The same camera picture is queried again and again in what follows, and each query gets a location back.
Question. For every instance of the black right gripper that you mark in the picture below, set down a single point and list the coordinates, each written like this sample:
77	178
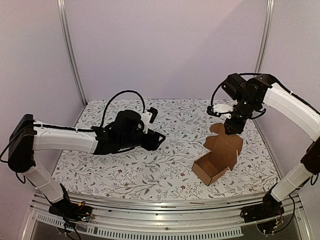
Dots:
235	122

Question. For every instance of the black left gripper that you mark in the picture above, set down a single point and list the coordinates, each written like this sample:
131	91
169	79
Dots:
152	143

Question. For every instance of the brown cardboard box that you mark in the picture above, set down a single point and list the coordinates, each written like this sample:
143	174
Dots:
222	156

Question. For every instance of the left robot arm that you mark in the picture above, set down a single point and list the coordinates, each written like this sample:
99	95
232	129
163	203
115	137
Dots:
30	136

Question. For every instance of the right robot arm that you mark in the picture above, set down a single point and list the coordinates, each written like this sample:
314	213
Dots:
299	134

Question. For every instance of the floral patterned table cloth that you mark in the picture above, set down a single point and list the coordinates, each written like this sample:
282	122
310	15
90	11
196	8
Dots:
166	173

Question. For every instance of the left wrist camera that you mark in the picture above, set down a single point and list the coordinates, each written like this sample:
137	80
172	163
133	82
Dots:
148	117

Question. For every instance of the aluminium front rail base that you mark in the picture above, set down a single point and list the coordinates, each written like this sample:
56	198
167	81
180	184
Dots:
204	219

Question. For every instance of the aluminium frame post left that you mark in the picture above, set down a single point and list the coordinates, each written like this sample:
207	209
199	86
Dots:
61	5

